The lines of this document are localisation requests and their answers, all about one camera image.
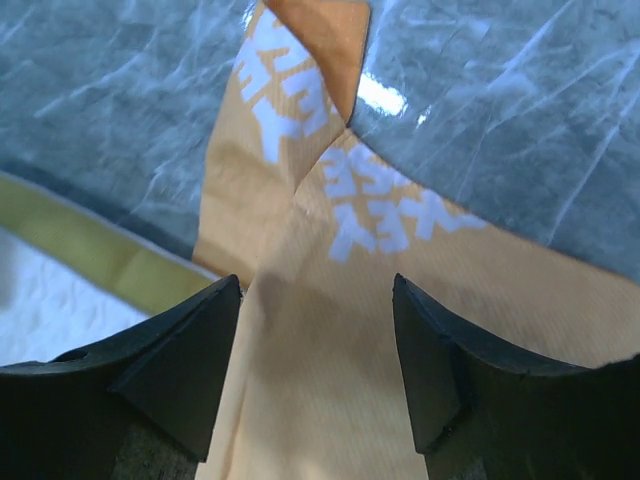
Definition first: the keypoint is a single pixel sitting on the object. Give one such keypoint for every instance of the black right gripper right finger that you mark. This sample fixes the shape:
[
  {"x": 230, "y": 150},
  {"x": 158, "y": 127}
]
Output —
[{"x": 481, "y": 407}]

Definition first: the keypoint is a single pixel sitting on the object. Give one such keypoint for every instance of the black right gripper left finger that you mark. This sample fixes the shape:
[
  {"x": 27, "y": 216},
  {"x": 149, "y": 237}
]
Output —
[{"x": 141, "y": 404}]

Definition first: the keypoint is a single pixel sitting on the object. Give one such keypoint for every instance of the cream quilted pillow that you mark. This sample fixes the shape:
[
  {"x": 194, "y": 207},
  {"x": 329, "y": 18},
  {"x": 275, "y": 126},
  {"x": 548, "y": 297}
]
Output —
[{"x": 70, "y": 278}]

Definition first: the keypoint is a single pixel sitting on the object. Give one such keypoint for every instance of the orange pillowcase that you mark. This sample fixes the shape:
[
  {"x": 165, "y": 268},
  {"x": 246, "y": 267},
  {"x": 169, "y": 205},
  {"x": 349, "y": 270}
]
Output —
[{"x": 316, "y": 226}]

